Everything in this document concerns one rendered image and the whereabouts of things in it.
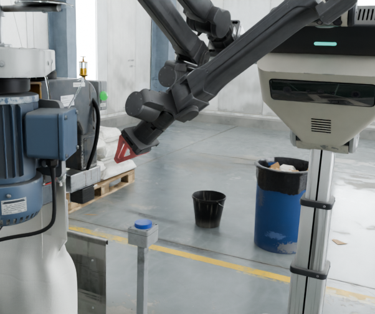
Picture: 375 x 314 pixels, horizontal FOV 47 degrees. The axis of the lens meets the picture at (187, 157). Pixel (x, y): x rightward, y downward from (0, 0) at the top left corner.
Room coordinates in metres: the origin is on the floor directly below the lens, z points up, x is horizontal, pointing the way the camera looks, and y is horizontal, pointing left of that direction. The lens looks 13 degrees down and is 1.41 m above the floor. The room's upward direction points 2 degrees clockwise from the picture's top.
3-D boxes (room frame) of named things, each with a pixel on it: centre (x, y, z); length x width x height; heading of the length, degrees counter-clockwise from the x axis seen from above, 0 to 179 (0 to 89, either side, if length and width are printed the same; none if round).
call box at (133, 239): (1.40, 0.14, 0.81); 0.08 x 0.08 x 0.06; 66
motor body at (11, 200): (0.83, 0.37, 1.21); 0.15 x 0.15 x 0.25
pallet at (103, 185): (4.35, 1.20, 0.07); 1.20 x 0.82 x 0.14; 158
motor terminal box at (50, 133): (0.83, 0.26, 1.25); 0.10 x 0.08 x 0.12; 1
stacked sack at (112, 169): (4.55, 0.88, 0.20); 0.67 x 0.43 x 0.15; 156
